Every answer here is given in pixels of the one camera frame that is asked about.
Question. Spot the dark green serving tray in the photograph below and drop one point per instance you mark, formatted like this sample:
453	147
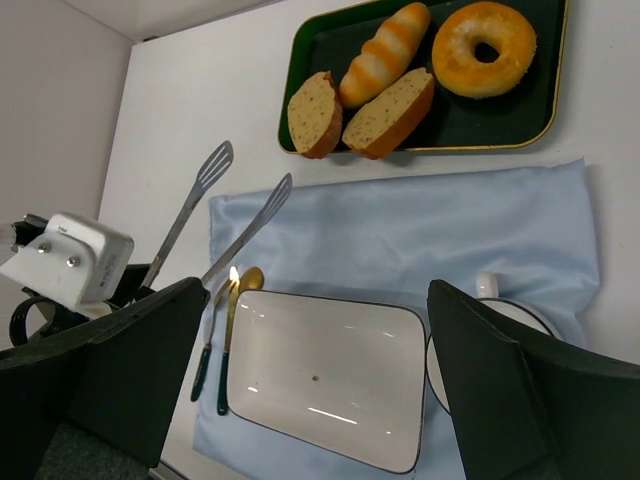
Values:
329	41

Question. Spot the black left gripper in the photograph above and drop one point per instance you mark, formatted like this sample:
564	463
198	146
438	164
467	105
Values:
38	317

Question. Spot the large seeded bread slice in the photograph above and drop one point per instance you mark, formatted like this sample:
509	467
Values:
381	125

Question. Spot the gold knife green handle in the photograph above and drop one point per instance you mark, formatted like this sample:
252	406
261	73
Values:
222	403

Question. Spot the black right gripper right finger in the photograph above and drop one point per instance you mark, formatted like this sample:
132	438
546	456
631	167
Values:
525	405

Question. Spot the white rectangular plate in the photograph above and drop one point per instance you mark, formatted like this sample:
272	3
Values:
346	376

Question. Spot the gold fork green handle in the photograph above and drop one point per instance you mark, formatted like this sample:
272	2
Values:
201	373

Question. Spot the light blue cloth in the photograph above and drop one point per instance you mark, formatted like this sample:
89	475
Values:
384	241

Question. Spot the white soup cup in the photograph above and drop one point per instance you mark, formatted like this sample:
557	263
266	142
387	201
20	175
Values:
487	292

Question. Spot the glazed orange donut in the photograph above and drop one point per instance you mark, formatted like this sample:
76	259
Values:
483	50

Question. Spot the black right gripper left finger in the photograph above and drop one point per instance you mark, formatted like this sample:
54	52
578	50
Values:
96	401

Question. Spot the small seeded bread slice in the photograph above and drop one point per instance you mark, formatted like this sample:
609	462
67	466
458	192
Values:
315	116

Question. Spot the striped long bread roll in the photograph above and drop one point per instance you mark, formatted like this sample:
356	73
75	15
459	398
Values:
385	57

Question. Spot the gold spoon green handle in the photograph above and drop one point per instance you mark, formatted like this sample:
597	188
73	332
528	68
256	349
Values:
252	279

